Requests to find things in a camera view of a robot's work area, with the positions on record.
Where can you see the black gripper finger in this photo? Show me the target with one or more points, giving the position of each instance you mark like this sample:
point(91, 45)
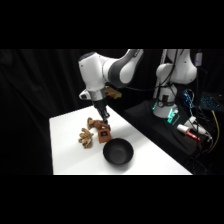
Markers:
point(103, 118)
point(107, 120)

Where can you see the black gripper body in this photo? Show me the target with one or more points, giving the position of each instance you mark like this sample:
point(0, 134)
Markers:
point(100, 106)

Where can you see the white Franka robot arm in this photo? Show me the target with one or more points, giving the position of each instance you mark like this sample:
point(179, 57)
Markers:
point(113, 68)

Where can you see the orange block with blue picture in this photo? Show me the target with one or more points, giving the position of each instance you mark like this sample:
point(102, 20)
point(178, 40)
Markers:
point(104, 135)

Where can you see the brown plush animal toy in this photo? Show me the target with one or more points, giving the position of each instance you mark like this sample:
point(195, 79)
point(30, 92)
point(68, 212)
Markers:
point(91, 128)

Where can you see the black bowl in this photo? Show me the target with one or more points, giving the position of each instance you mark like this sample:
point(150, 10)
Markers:
point(118, 152)

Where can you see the black robot stand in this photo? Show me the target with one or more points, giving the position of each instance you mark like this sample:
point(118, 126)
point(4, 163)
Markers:
point(156, 128)

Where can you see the black curtain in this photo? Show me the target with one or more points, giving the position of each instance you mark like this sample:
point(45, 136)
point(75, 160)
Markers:
point(36, 100)

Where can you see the small green light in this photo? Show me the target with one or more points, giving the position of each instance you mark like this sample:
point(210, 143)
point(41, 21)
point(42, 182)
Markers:
point(173, 116)

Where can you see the white and red marker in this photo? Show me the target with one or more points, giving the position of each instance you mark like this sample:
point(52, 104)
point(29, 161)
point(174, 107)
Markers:
point(187, 131)

